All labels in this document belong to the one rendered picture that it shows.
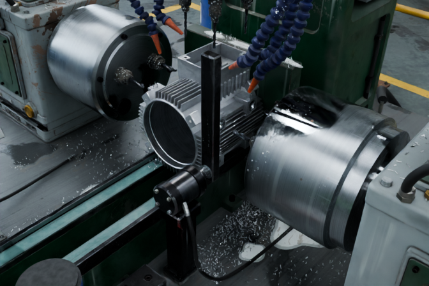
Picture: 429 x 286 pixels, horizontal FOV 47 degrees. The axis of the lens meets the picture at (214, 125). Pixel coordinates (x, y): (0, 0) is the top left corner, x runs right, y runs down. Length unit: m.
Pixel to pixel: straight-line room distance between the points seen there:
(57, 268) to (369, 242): 0.45
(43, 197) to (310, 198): 0.68
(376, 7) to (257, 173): 0.54
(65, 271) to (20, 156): 0.90
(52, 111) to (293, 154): 0.76
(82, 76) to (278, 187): 0.53
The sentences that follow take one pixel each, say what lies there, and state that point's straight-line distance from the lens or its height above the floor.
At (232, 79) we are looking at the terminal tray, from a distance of 1.03.
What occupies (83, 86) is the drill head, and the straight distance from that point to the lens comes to 1.16.
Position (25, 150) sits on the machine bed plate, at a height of 0.80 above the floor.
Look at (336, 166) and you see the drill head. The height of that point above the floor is 1.13.
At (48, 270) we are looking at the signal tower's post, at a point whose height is 1.22.
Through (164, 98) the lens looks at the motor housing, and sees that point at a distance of 0.98.
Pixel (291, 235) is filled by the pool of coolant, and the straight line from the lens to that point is 1.12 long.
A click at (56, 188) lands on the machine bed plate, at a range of 1.27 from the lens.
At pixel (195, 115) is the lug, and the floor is 1.09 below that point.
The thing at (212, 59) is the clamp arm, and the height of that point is 1.25.
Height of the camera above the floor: 1.60
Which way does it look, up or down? 34 degrees down
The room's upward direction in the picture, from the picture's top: 1 degrees clockwise
